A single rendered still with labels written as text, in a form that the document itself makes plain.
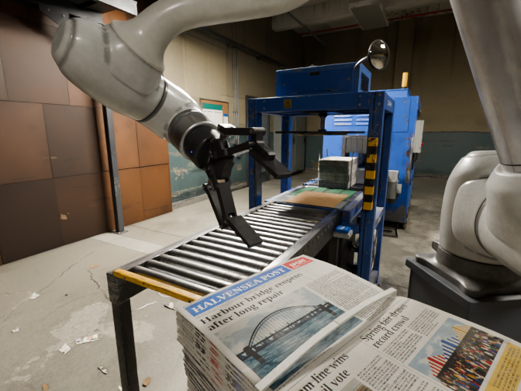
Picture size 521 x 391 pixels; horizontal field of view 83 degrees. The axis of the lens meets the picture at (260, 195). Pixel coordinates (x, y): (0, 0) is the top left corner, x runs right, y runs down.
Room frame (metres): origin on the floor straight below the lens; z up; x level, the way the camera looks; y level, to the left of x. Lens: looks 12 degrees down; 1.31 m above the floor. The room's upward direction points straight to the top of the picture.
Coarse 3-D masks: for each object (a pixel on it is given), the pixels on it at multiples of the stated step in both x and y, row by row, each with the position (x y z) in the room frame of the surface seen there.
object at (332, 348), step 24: (336, 312) 0.37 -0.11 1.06; (360, 312) 0.37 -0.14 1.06; (384, 312) 0.37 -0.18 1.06; (336, 336) 0.32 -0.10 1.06; (360, 336) 0.32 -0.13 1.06; (264, 360) 0.28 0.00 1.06; (312, 360) 0.28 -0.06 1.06; (336, 360) 0.28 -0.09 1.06; (240, 384) 0.27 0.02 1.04; (288, 384) 0.25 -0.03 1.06
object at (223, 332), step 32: (224, 288) 0.44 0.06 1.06; (256, 288) 0.44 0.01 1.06; (288, 288) 0.43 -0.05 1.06; (320, 288) 0.43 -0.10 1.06; (352, 288) 0.44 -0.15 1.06; (192, 320) 0.36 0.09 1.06; (224, 320) 0.35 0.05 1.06; (256, 320) 0.35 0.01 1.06; (288, 320) 0.35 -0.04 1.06; (192, 352) 0.35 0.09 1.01; (224, 352) 0.29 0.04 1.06; (256, 352) 0.29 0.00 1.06; (192, 384) 0.37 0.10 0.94; (224, 384) 0.29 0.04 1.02
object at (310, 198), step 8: (304, 192) 2.45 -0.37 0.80; (312, 192) 2.45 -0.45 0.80; (320, 192) 2.45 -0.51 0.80; (288, 200) 2.17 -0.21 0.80; (296, 200) 2.17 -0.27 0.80; (304, 200) 2.17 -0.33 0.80; (312, 200) 2.17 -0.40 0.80; (320, 200) 2.17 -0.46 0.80; (328, 200) 2.17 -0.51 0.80; (336, 200) 2.17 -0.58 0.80
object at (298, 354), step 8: (392, 288) 0.43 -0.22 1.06; (376, 296) 0.40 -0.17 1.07; (384, 296) 0.40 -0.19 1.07; (360, 304) 0.37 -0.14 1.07; (368, 304) 0.37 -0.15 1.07; (352, 312) 0.35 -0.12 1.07; (336, 320) 0.33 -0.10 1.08; (344, 320) 0.33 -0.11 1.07; (328, 328) 0.32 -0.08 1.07; (312, 336) 0.31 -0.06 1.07; (320, 336) 0.31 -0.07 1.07; (304, 344) 0.29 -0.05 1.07; (312, 344) 0.29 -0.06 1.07; (296, 352) 0.28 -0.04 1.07; (304, 352) 0.28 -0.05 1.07; (288, 360) 0.27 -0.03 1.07; (296, 360) 0.27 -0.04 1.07; (280, 368) 0.26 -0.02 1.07; (288, 368) 0.27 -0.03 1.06; (272, 376) 0.26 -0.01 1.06; (256, 384) 0.25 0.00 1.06; (264, 384) 0.25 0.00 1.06
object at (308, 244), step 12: (336, 216) 1.78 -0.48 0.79; (312, 228) 1.51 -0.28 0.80; (324, 228) 1.55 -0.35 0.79; (300, 240) 1.33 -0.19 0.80; (312, 240) 1.38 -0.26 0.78; (324, 240) 1.56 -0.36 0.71; (288, 252) 1.19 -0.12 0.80; (300, 252) 1.23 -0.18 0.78; (312, 252) 1.38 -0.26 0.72; (276, 264) 1.07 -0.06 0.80
